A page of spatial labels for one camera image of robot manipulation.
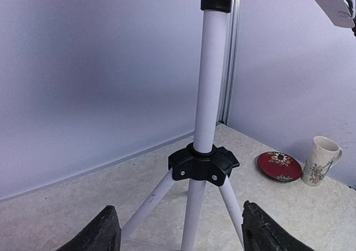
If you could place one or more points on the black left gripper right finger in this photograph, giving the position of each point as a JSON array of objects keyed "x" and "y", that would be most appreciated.
[{"x": 262, "y": 232}]

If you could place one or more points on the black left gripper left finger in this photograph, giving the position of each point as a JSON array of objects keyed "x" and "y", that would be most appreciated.
[{"x": 103, "y": 232}]

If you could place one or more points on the white perforated music stand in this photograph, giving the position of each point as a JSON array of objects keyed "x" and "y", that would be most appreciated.
[{"x": 201, "y": 162}]

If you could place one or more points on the red floral saucer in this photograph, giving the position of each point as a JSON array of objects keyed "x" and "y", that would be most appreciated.
[{"x": 279, "y": 166}]

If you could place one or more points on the white patterned mug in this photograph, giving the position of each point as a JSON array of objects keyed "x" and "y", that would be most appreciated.
[{"x": 323, "y": 155}]

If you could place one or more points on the right aluminium frame post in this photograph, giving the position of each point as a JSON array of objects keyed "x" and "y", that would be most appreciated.
[{"x": 229, "y": 63}]

